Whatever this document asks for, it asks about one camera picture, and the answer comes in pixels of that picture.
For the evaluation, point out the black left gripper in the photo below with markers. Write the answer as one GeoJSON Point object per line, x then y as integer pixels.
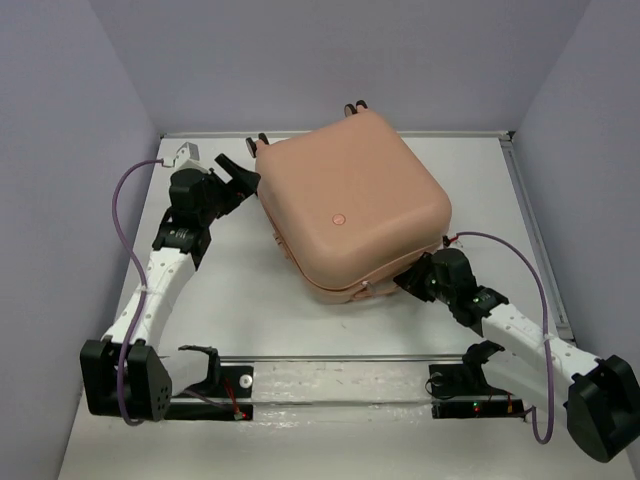
{"type": "Point", "coordinates": [242, 184]}

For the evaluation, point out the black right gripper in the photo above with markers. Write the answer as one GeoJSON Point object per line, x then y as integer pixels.
{"type": "Point", "coordinates": [410, 280]}

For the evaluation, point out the pink hard-shell suitcase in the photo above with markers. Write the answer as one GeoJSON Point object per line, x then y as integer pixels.
{"type": "Point", "coordinates": [350, 203]}

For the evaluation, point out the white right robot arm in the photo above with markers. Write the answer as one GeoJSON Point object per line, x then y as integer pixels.
{"type": "Point", "coordinates": [598, 398]}

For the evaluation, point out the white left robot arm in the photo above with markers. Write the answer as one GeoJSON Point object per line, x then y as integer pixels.
{"type": "Point", "coordinates": [123, 373]}

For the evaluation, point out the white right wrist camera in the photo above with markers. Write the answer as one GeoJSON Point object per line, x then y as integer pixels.
{"type": "Point", "coordinates": [452, 241]}

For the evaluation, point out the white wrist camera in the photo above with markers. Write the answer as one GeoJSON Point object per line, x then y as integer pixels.
{"type": "Point", "coordinates": [452, 241]}
{"type": "Point", "coordinates": [186, 155]}

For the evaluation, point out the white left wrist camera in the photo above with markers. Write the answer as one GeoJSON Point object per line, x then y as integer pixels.
{"type": "Point", "coordinates": [186, 155]}

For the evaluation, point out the aluminium table rail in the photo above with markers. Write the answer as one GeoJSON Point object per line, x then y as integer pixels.
{"type": "Point", "coordinates": [429, 358]}

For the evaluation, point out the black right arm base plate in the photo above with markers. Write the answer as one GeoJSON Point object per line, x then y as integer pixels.
{"type": "Point", "coordinates": [459, 392]}

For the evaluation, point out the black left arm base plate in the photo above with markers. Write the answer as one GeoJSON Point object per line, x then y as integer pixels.
{"type": "Point", "coordinates": [229, 401]}

